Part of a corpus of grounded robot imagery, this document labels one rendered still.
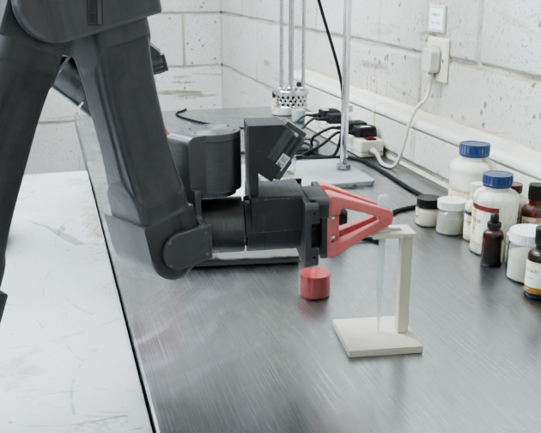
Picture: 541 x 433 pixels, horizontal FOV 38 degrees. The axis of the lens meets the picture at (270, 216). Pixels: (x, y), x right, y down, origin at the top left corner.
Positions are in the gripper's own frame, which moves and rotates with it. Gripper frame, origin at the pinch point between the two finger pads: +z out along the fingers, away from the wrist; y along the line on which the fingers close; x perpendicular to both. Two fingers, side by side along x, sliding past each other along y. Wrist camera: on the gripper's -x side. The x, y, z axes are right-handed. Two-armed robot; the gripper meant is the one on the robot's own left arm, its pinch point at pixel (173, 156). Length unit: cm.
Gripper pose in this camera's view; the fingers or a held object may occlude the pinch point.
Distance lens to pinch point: 115.7
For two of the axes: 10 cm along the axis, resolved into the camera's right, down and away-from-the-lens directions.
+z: 7.6, 5.9, 2.8
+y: -1.1, -2.9, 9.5
